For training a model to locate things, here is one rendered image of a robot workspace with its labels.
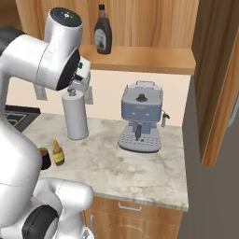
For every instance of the wooden drawer front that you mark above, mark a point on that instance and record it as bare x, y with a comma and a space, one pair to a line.
155, 213

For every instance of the wooden cabinet door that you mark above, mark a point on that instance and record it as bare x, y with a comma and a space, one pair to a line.
214, 77

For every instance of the dark grey fridge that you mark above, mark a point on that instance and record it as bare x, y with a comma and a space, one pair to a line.
211, 199

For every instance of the wooden base cupboard door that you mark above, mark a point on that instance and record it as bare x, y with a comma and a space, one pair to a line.
130, 228

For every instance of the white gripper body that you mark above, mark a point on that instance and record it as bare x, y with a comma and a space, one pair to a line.
85, 81

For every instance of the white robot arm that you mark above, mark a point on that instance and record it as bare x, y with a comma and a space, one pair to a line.
21, 59

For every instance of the dark mug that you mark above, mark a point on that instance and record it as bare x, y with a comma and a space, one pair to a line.
45, 159

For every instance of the grey wall outlet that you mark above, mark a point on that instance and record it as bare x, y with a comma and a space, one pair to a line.
40, 92
89, 96

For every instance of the dark brown syrup bottle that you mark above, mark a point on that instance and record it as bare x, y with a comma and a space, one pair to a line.
103, 34

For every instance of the white paper towel roll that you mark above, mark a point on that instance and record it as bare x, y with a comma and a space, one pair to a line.
75, 116

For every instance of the black hob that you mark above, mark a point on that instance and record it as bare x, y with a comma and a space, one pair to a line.
18, 118

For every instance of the wooden wall cabinet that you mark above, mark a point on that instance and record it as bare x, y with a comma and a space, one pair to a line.
140, 31

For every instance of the amber honey bottle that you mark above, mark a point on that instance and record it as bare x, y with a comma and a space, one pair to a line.
58, 154

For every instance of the blue-grey espresso machine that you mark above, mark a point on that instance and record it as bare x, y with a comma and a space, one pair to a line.
140, 121

